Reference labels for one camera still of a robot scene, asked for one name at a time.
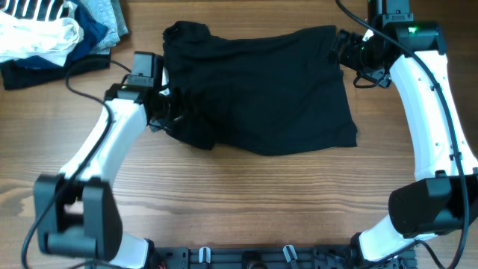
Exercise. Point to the black t-shirt with logo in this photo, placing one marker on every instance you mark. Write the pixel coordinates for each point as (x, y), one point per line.
(271, 96)

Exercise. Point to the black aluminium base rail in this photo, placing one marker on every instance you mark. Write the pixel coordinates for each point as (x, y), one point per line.
(318, 257)

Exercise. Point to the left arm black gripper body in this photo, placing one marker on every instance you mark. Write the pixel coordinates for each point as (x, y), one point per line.
(169, 110)

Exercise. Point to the grey rail clamp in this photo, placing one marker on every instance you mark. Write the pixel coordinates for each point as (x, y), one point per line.
(204, 255)
(290, 256)

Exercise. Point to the white garment on pile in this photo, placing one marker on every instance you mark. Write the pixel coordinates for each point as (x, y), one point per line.
(25, 38)

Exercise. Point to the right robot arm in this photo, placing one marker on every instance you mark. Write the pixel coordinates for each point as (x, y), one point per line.
(443, 197)

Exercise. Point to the black folded garment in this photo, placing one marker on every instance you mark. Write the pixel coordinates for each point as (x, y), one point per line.
(16, 77)

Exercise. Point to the left grey rail clamp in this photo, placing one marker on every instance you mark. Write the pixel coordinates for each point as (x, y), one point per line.
(204, 255)

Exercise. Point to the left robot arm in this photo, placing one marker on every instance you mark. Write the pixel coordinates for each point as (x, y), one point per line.
(76, 213)

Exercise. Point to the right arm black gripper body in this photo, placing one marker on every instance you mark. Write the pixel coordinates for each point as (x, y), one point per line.
(355, 54)

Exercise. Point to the black white striped garment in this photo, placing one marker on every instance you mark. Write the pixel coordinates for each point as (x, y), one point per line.
(39, 10)

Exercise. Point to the navy blue garment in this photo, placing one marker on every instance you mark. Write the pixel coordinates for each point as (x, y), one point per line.
(93, 33)

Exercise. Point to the right grey rail clamp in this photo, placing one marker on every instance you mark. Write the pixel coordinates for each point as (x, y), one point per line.
(290, 256)

